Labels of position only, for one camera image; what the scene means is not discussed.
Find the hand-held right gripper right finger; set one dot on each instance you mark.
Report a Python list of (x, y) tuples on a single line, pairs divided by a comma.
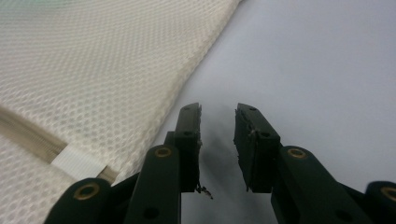
[(257, 155)]

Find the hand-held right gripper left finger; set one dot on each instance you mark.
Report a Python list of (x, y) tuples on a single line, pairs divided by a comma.
[(188, 146)]

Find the white mesh laundry bag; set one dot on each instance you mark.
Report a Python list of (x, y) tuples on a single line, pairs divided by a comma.
[(93, 68)]

